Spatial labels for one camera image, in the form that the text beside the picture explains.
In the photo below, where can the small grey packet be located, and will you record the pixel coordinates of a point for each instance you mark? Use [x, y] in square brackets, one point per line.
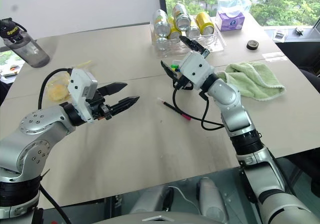
[279, 35]

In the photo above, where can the grey rounded robot leg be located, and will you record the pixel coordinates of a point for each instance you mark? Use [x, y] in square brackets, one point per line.
[212, 199]
[150, 200]

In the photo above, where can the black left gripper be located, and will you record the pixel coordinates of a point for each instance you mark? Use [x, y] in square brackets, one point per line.
[97, 106]

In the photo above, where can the black pen with pink cap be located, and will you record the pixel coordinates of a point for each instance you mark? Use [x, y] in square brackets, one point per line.
[175, 109]

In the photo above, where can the green towel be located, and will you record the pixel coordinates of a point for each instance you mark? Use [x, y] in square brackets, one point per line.
[255, 81]

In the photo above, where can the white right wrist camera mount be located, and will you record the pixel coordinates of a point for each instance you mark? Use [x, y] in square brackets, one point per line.
[196, 67]

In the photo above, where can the clear bag of yellow snacks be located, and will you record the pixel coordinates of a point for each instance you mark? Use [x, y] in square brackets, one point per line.
[58, 89]

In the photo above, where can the pen with green cap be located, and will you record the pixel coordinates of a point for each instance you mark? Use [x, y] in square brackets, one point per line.
[174, 66]

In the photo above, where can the purple tissue box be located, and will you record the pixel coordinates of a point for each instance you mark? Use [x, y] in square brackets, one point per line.
[230, 21]

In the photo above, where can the silver and yellow drink can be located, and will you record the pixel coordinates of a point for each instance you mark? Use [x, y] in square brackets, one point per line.
[160, 21]
[181, 15]

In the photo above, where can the grey water bottle black lid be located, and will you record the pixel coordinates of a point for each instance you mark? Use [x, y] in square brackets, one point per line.
[25, 49]

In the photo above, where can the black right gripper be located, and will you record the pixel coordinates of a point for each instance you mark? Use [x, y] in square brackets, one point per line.
[183, 82]

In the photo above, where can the clear plastic bag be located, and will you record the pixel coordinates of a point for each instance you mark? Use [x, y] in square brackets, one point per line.
[232, 2]

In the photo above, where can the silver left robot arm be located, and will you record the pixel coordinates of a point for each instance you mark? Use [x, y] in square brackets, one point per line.
[30, 144]

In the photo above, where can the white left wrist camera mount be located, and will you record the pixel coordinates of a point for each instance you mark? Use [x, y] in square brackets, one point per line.
[81, 90]

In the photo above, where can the grey robot torso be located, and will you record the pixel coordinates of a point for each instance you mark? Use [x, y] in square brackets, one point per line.
[160, 218]

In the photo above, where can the clear plastic tray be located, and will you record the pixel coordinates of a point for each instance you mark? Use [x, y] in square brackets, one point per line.
[215, 42]

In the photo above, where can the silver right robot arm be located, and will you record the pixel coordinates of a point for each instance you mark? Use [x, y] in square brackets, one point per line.
[250, 144]

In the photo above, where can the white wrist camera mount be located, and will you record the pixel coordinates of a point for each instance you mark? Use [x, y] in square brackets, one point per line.
[81, 90]
[196, 67]

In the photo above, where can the small black clip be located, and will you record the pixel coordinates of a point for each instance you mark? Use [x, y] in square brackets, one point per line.
[298, 31]

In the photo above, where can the black tape roll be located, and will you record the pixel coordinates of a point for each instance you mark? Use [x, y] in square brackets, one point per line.
[252, 44]

